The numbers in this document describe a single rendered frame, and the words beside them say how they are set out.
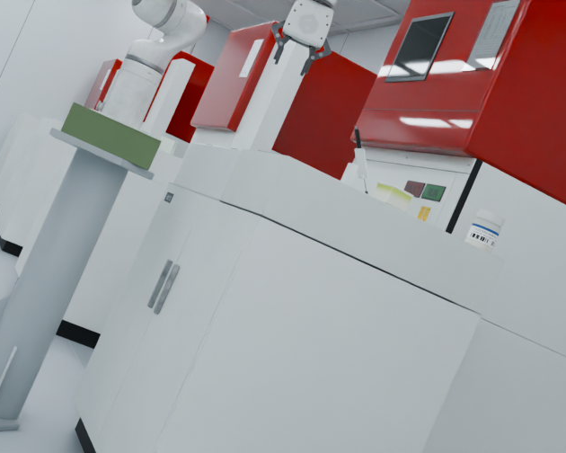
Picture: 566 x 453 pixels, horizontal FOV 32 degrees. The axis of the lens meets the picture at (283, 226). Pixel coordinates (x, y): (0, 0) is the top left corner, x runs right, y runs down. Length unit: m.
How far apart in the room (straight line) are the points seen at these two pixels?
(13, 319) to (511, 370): 1.43
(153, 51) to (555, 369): 1.50
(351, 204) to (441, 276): 0.30
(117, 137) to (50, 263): 0.40
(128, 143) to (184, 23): 0.40
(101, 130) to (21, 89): 7.80
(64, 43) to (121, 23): 0.64
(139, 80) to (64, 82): 7.75
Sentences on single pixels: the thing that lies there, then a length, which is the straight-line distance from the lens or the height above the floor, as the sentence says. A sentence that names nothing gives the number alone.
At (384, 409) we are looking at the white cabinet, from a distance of 2.42.
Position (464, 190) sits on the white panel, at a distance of 2.81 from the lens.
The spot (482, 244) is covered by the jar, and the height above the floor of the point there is 0.98.
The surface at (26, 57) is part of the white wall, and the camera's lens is 10.60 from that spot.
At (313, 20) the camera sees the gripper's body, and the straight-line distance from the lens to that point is 2.36.
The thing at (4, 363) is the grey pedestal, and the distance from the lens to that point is 2.91.
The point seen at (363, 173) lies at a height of 1.04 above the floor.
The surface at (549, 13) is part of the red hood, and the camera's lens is 2.94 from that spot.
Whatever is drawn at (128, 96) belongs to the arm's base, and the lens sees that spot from 2.88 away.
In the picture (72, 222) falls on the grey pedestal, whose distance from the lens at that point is 2.85.
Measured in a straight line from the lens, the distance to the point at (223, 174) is 2.62.
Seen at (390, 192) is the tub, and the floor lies 1.01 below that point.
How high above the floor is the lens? 0.76
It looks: 1 degrees up
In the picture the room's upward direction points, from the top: 24 degrees clockwise
